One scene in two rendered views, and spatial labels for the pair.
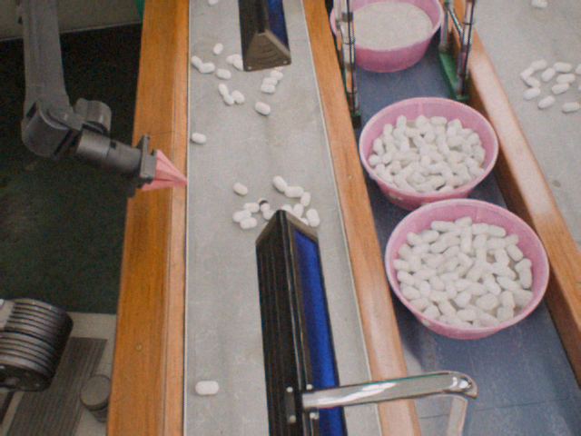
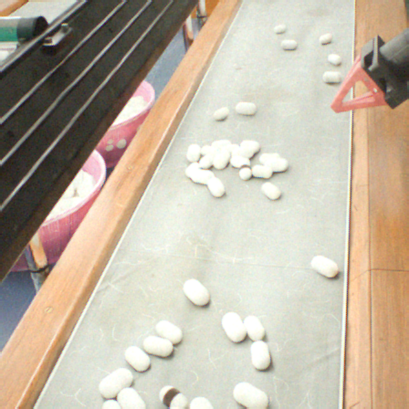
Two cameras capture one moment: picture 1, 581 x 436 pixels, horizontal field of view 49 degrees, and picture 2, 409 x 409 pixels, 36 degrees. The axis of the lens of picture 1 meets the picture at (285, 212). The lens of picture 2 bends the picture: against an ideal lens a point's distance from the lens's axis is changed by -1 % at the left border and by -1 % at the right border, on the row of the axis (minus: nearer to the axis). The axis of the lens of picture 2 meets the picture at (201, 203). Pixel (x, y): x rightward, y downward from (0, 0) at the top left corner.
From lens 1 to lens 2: 1.68 m
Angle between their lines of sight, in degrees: 95
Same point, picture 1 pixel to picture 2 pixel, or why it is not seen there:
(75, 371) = not seen: outside the picture
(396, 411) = (196, 56)
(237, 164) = (267, 227)
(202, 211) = (327, 184)
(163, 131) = (390, 272)
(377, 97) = not seen: outside the picture
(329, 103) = (85, 257)
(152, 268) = (387, 127)
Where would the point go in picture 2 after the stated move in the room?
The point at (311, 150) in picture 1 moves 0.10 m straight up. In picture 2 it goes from (152, 225) to (142, 162)
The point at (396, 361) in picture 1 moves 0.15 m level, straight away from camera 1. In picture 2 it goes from (182, 69) to (146, 99)
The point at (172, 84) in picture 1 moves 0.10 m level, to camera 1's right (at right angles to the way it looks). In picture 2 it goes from (379, 375) to (272, 372)
